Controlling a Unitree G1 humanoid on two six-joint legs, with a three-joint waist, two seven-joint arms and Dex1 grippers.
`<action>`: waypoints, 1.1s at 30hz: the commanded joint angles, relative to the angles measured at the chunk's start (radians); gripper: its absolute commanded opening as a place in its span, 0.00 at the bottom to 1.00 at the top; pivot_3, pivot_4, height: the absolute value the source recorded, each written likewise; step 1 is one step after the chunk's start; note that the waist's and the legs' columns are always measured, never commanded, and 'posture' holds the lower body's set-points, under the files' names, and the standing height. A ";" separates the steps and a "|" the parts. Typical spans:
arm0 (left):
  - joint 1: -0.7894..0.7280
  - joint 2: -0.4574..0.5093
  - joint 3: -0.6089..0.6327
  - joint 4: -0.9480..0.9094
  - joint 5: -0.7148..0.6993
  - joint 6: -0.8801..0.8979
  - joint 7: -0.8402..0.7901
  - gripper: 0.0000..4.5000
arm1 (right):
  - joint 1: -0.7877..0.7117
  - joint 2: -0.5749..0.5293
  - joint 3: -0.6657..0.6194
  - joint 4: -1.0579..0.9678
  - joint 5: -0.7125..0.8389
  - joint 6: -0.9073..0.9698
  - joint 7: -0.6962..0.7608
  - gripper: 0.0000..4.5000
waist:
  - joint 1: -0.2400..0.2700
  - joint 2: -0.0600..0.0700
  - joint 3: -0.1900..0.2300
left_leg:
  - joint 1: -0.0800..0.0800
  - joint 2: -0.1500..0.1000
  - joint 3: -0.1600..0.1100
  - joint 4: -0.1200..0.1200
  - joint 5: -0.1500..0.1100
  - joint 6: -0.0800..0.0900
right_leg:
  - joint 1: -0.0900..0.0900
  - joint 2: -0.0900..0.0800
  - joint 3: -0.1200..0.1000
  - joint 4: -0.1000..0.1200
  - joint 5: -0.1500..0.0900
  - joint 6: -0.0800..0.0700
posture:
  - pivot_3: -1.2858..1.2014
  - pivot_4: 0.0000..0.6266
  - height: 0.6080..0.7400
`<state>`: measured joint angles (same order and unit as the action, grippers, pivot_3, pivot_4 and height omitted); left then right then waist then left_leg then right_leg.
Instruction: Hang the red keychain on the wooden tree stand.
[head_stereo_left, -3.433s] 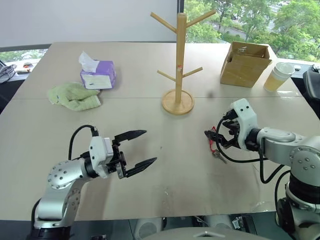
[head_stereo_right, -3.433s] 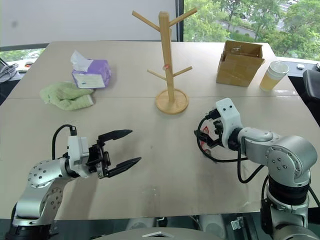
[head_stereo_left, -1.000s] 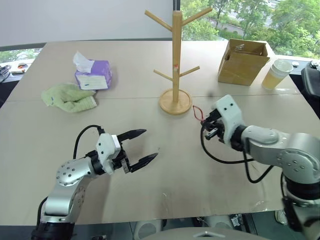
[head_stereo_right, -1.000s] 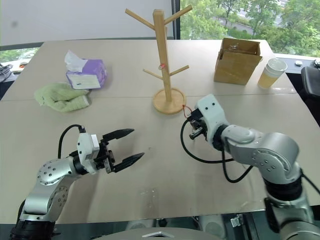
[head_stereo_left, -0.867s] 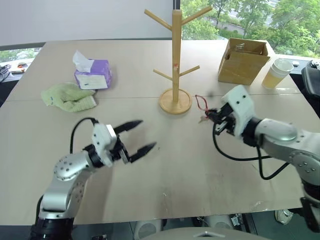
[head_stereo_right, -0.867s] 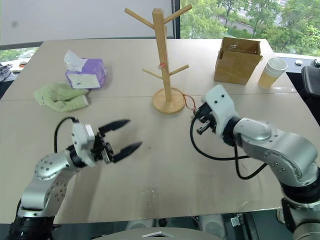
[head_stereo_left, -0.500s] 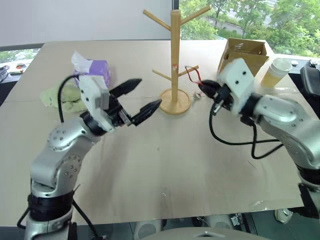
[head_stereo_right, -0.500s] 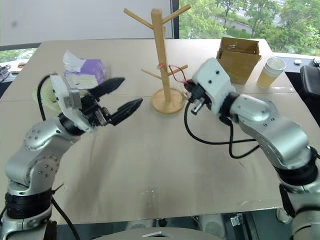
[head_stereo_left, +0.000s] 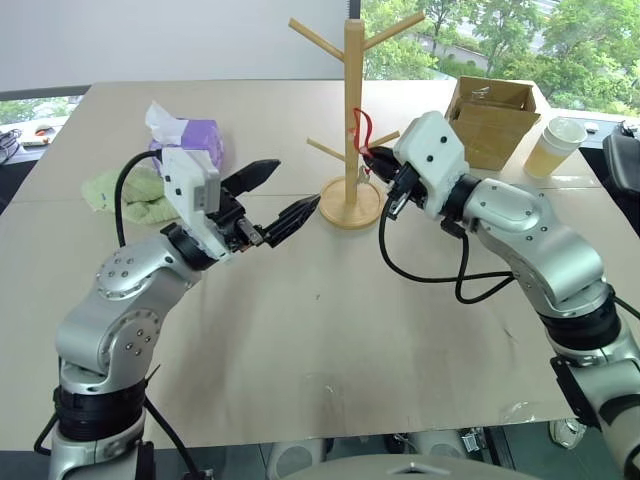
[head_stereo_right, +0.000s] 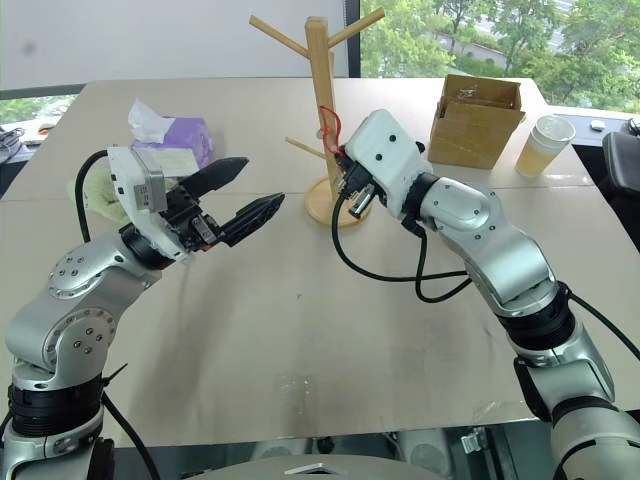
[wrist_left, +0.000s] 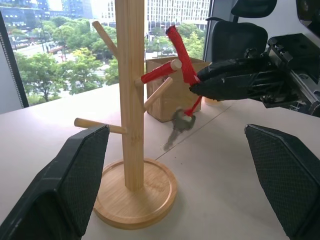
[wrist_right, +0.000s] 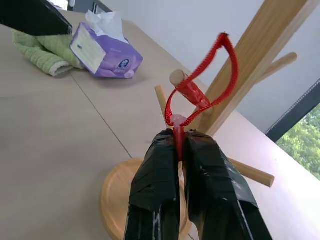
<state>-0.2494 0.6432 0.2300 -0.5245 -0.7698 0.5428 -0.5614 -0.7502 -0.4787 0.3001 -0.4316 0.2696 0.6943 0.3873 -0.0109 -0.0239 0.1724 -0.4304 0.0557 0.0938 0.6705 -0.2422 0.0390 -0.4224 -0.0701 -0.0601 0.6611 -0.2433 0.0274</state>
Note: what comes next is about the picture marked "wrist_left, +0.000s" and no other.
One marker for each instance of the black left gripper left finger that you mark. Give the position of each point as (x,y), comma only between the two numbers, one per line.
(57,190)

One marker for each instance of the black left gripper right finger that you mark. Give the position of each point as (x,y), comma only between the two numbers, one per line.
(290,180)

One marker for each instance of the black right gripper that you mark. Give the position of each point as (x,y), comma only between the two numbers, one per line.
(297,62)

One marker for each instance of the wooden tree stand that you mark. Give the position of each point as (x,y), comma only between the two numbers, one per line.
(131,105)

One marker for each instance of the black office chair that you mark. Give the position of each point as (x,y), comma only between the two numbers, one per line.
(237,40)

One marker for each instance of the wooden box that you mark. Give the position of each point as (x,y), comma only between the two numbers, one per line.
(172,100)

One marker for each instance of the black rounded object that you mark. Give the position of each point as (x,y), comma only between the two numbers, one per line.
(308,12)

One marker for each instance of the dark window frame post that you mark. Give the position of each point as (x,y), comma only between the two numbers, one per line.
(13,62)

